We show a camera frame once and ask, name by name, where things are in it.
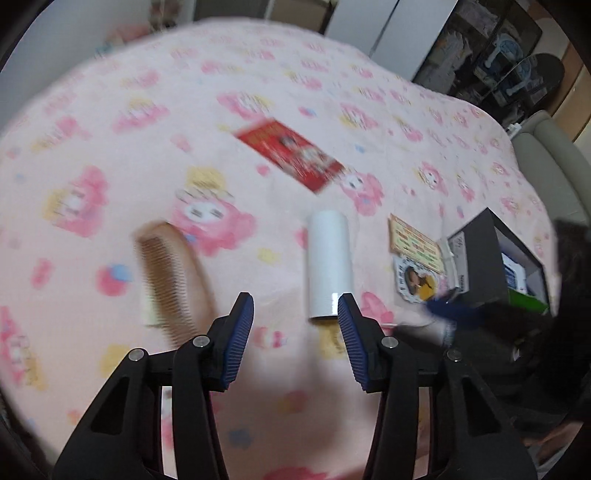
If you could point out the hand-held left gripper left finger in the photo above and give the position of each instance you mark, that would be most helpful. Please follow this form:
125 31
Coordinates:
238 341

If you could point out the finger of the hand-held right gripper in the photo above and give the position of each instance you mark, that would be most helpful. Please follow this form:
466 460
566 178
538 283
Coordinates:
455 309

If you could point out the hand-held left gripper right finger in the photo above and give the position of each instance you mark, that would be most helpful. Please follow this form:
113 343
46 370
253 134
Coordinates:
353 341

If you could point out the black box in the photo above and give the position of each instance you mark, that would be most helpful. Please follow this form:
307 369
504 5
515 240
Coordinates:
480 258

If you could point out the orange sticker card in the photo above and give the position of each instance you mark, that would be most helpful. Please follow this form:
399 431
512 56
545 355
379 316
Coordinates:
415 244

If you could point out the white roll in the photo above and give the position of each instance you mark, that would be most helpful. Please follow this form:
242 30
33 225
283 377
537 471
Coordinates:
330 263

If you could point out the wooden comb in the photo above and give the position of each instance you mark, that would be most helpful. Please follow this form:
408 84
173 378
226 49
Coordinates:
171 277

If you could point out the red packet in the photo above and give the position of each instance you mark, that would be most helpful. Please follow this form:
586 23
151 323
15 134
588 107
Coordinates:
286 147

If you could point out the green packet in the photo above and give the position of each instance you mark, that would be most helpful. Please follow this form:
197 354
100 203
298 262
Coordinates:
528 302

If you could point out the white wet wipes pack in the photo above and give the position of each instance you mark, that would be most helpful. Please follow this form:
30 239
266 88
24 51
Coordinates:
515 272

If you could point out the grey sofa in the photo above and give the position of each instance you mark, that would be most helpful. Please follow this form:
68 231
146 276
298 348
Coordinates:
549 161

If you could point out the pink printed blanket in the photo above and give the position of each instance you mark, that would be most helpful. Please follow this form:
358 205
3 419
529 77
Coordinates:
138 138

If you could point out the glass display cabinet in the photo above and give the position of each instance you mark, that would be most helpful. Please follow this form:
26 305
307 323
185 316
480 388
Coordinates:
485 55

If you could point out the white wardrobe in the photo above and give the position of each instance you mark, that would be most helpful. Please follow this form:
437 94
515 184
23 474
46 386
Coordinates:
369 23

